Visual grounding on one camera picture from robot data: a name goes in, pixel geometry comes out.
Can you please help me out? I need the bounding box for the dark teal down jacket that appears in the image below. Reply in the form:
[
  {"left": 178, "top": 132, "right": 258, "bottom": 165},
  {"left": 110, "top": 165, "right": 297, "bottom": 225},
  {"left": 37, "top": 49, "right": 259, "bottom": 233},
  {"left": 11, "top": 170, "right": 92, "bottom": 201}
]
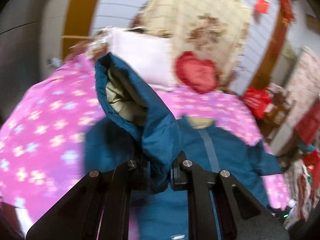
[{"left": 85, "top": 54, "right": 280, "bottom": 239}]

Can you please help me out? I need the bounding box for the wooden shelf rack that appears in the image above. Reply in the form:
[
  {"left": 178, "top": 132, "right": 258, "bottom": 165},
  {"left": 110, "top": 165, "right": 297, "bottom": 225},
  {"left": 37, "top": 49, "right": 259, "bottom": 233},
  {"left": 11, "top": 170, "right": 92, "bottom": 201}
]
[{"left": 257, "top": 83, "right": 297, "bottom": 144}]

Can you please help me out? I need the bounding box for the red shopping bag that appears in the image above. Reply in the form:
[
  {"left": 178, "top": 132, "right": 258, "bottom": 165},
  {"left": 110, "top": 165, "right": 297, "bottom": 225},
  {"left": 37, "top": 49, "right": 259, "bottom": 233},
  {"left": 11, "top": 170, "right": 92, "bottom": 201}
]
[{"left": 242, "top": 87, "right": 272, "bottom": 119}]

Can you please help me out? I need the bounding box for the red heart-shaped cushion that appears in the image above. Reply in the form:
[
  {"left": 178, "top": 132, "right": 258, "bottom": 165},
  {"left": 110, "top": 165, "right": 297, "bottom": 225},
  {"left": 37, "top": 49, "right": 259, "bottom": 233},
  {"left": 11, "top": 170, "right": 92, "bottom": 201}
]
[{"left": 175, "top": 51, "right": 218, "bottom": 94}]

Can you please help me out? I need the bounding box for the pink floral hanging blanket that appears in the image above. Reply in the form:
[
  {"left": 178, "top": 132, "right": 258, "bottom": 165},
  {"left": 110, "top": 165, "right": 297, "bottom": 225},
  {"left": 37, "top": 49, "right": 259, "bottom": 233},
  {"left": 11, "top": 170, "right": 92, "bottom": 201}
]
[{"left": 271, "top": 46, "right": 319, "bottom": 155}]

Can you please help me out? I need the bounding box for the white pillow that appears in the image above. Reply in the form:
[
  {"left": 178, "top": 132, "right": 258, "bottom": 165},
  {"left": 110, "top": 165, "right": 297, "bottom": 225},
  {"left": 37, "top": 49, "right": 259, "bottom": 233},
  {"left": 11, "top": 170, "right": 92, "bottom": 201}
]
[{"left": 109, "top": 27, "right": 175, "bottom": 91}]

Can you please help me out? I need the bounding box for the grey refrigerator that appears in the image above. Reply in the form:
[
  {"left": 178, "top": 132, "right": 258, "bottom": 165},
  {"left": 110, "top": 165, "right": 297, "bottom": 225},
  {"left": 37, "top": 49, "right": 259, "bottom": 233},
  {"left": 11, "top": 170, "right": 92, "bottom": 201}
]
[{"left": 0, "top": 0, "right": 68, "bottom": 120}]

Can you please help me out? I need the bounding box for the cream rose-print folded quilt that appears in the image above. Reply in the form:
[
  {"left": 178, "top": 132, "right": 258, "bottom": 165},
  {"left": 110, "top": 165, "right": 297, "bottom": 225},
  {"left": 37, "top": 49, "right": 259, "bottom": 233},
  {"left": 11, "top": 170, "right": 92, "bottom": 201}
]
[{"left": 132, "top": 0, "right": 253, "bottom": 87}]

